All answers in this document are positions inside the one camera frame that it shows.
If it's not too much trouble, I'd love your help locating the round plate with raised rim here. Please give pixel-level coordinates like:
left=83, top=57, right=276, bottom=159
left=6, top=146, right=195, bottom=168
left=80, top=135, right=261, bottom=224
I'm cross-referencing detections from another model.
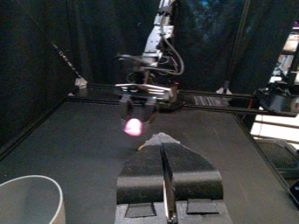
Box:
left=0, top=174, right=67, bottom=224

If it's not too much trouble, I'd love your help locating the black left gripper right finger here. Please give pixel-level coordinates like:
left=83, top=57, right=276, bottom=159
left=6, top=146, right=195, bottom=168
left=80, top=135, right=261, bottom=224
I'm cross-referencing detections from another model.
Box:
left=160, top=132, right=225, bottom=203

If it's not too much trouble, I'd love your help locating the pink ball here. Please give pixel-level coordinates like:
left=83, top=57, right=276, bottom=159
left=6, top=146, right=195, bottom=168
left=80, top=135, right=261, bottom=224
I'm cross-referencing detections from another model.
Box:
left=123, top=117, right=144, bottom=137

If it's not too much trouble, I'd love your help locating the black device base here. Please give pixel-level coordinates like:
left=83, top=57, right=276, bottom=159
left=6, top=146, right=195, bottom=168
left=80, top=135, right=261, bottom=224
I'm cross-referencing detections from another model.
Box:
left=253, top=81, right=299, bottom=116

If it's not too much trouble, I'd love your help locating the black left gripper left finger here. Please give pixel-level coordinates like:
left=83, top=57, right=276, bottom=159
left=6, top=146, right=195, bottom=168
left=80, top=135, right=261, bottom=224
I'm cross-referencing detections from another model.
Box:
left=116, top=132, right=167, bottom=206

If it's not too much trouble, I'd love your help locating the white corner bracket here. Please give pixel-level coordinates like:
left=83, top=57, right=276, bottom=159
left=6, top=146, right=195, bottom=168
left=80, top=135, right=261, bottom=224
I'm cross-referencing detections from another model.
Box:
left=73, top=76, right=89, bottom=90
left=215, top=86, right=235, bottom=95

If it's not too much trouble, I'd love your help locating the black cloth curtain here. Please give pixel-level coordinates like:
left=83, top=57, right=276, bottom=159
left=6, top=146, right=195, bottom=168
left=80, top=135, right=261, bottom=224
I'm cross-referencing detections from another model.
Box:
left=0, top=0, right=299, bottom=147

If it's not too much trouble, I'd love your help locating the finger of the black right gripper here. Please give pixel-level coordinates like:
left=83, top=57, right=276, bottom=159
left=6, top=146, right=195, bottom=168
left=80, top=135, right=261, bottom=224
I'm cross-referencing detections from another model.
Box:
left=140, top=97, right=160, bottom=123
left=117, top=94, right=135, bottom=121

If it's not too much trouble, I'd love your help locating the black vertical frame post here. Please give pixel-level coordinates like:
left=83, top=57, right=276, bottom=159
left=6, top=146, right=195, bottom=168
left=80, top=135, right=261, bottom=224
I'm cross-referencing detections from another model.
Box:
left=223, top=0, right=252, bottom=92

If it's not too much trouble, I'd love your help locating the black aluminium frame rail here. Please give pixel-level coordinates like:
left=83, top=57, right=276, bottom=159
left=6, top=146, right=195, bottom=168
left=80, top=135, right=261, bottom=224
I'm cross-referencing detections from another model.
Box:
left=232, top=113, right=299, bottom=208
left=64, top=83, right=299, bottom=118
left=0, top=98, right=71, bottom=161

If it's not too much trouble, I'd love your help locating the black ridged foot mat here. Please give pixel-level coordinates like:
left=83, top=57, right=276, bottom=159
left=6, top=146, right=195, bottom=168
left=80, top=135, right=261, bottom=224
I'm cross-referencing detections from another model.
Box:
left=255, top=138, right=299, bottom=179

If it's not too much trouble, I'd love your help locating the thin black diagonal strut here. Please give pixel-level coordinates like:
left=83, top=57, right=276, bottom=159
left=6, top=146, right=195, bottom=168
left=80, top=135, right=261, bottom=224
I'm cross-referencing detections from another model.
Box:
left=51, top=43, right=84, bottom=80

